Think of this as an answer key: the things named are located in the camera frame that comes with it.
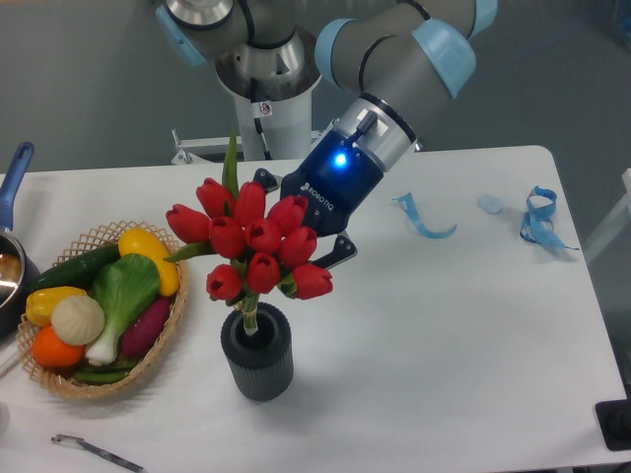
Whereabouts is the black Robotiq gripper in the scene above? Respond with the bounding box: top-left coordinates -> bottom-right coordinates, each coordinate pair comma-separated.
252,130 -> 384,269

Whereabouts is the red tulip bouquet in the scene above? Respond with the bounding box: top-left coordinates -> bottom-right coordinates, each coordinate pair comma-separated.
166,136 -> 333,337

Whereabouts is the dark grey ribbed vase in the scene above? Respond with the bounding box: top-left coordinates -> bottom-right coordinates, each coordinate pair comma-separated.
220,303 -> 294,402

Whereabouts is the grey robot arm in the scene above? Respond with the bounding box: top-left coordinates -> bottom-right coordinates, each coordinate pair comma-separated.
156,1 -> 497,268

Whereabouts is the curled blue ribbon strip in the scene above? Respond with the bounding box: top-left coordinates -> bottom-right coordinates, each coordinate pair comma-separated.
393,192 -> 457,239

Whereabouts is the yellow squash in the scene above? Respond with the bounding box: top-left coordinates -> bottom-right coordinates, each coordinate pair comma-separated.
117,228 -> 179,297

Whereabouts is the small light blue cap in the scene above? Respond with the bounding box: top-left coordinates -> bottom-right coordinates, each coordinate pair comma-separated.
477,195 -> 504,215

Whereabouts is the green bok choy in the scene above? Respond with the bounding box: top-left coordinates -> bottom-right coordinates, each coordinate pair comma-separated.
86,254 -> 160,367

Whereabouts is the purple sweet potato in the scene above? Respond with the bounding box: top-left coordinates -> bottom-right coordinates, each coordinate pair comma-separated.
120,298 -> 171,359

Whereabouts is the woven wicker basket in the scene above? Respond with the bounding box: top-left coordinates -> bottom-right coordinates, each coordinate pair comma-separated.
16,221 -> 189,400

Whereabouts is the knotted blue ribbon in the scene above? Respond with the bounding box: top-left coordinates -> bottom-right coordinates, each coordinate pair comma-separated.
519,185 -> 580,252

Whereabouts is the green cucumber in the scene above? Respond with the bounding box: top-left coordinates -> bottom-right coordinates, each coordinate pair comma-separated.
31,245 -> 120,292

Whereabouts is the cream steamed bun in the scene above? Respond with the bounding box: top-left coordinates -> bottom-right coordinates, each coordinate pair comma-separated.
50,296 -> 105,346

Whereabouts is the green pea pod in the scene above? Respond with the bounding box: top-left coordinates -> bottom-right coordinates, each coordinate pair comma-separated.
71,364 -> 135,385

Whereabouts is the yellow bell pepper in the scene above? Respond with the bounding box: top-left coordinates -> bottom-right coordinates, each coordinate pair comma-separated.
26,286 -> 88,327

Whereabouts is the orange fruit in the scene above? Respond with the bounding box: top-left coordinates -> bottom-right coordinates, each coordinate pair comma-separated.
32,325 -> 85,368

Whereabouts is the white object right edge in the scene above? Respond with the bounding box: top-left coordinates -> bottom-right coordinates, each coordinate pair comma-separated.
583,169 -> 630,265

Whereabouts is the grey pen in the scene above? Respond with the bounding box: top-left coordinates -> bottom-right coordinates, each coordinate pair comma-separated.
50,434 -> 147,473

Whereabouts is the black device at edge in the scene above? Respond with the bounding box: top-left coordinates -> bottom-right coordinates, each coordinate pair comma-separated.
595,399 -> 630,451

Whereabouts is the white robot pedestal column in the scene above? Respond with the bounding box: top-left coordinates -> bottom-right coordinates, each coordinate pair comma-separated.
233,91 -> 312,161

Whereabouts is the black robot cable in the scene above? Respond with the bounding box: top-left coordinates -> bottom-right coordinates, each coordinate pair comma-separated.
248,78 -> 273,162

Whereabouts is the blue handled saucepan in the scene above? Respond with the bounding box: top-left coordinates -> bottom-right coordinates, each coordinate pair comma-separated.
1,142 -> 39,337

